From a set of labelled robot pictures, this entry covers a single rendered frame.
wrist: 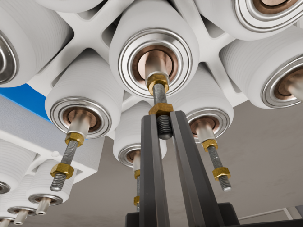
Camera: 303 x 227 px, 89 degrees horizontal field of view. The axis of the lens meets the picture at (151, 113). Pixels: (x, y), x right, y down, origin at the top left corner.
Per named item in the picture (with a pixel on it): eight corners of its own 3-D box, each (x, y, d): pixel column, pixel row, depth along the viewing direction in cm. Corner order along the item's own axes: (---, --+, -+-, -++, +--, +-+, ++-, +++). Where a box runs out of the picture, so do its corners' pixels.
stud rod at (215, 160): (204, 137, 22) (226, 192, 17) (200, 134, 22) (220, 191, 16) (210, 133, 22) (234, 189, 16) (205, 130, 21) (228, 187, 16)
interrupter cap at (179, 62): (158, 105, 20) (159, 108, 19) (104, 72, 16) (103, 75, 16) (206, 59, 16) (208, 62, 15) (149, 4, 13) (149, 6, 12)
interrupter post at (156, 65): (156, 80, 17) (158, 98, 15) (139, 68, 16) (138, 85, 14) (171, 64, 16) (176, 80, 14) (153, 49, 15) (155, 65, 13)
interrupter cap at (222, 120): (199, 145, 26) (200, 149, 26) (165, 130, 23) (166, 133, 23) (238, 119, 22) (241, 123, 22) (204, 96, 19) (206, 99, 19)
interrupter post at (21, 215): (18, 209, 43) (11, 224, 40) (22, 207, 42) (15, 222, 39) (27, 211, 44) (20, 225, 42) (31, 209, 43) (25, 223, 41)
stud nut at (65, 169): (61, 161, 15) (58, 169, 14) (77, 167, 15) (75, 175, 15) (50, 167, 15) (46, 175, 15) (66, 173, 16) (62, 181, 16)
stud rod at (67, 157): (78, 123, 19) (53, 186, 13) (85, 127, 19) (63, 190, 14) (73, 126, 19) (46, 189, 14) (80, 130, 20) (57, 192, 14)
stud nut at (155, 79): (169, 88, 14) (171, 94, 14) (152, 94, 15) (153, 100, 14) (163, 70, 13) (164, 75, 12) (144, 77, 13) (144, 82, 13)
